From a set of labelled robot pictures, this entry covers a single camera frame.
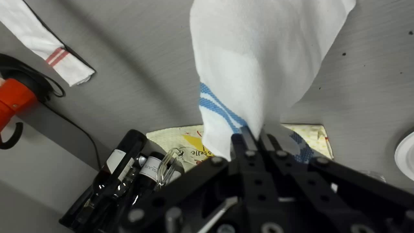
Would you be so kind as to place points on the yellow printed cloth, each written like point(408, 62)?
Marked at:
point(300, 140)

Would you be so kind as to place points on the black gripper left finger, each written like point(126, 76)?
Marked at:
point(217, 195)

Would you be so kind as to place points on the white round tray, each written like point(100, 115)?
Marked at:
point(404, 155)

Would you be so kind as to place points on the orange handled tool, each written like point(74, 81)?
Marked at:
point(22, 87)

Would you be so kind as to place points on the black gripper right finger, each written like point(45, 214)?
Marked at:
point(342, 199)

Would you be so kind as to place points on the white cloth with blue stripes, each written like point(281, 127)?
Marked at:
point(256, 58)

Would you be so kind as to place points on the white cloth with red stripes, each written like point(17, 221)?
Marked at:
point(35, 35)

